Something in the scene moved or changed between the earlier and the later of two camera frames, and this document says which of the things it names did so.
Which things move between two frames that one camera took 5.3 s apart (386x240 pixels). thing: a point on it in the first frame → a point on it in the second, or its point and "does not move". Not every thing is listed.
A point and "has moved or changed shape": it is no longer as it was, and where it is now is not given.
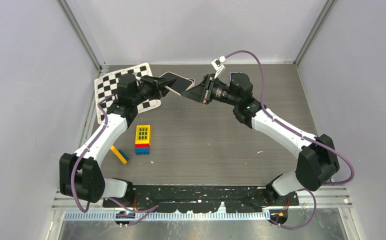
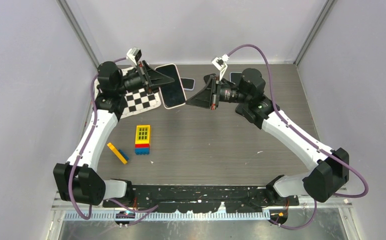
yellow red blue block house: x=142 y=144 does not move
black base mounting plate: x=206 y=198 does not move
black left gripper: x=159 y=92 → x=153 y=78
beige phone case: x=180 y=85 has moved or changed shape
